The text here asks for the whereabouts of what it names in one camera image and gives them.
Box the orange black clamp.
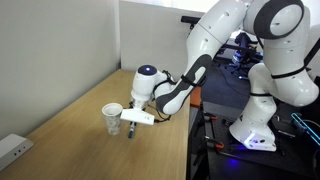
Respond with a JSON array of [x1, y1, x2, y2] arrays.
[[203, 112, 219, 122], [204, 135, 225, 150]]

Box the black office chair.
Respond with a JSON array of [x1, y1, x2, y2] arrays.
[[226, 31, 265, 77]]

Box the clear plastic cup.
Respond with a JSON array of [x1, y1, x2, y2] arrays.
[[101, 102, 124, 136]]

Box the white rectangular box device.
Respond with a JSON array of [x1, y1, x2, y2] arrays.
[[0, 133, 35, 172]]

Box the orange block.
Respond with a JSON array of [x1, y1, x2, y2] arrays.
[[190, 87, 203, 108]]

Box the black camera on stand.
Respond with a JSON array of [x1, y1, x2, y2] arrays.
[[180, 15, 205, 32]]

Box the cyan LED strip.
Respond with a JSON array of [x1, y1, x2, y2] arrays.
[[290, 112, 320, 147]]

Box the green marker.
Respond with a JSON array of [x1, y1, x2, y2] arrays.
[[128, 121, 138, 140]]

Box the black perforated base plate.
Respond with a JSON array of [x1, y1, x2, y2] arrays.
[[206, 106, 320, 178]]

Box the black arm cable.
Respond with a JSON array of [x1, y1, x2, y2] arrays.
[[146, 69, 205, 124]]

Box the white partition board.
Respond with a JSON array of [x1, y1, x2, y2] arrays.
[[119, 0, 206, 83]]

